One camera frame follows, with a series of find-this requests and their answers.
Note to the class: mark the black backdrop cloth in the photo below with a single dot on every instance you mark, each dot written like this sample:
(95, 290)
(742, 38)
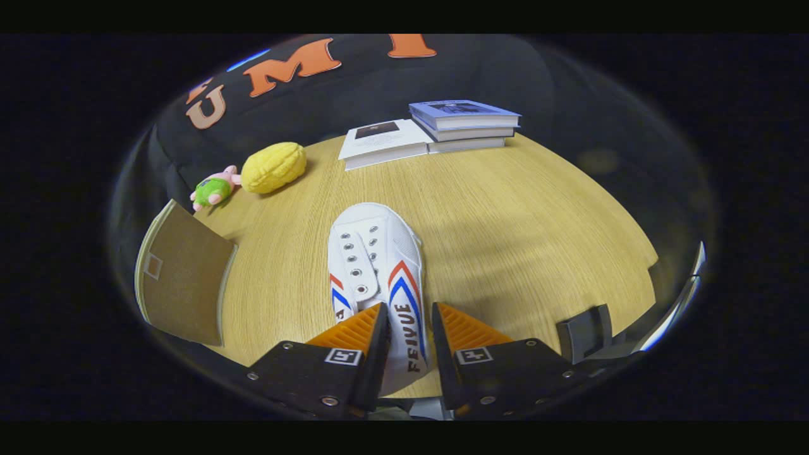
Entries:
(379, 88)

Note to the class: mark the white book with dark photo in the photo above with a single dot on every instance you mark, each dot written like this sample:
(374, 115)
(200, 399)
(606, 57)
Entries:
(385, 142)

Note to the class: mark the grey cover book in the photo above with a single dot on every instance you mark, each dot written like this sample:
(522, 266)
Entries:
(474, 134)

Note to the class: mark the white shoe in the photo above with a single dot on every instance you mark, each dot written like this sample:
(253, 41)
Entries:
(379, 240)

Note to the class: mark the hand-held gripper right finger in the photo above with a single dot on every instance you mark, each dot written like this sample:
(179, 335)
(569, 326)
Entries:
(445, 354)

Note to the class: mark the pink and green plush toy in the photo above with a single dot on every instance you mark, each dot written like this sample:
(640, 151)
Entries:
(212, 188)

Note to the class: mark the yellow plush ball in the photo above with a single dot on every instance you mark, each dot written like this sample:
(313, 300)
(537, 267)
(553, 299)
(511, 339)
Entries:
(273, 167)

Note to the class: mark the blue cover book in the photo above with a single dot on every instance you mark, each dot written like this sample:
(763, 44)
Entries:
(464, 114)

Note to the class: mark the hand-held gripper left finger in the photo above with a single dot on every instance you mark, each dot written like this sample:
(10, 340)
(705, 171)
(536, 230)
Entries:
(373, 354)

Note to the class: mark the white cover book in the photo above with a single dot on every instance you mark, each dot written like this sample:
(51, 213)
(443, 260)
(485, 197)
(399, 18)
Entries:
(468, 146)

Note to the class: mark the brown cardboard storage box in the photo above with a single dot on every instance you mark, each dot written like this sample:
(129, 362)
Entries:
(183, 278)

